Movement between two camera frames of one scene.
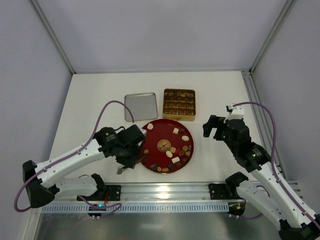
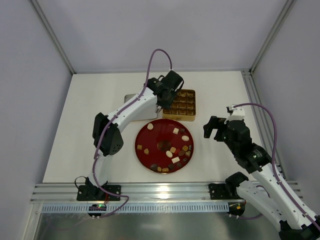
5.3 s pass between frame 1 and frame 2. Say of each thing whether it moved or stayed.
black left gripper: moved
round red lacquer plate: stayed
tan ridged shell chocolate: stayed
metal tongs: moved
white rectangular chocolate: stayed
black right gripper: stayed
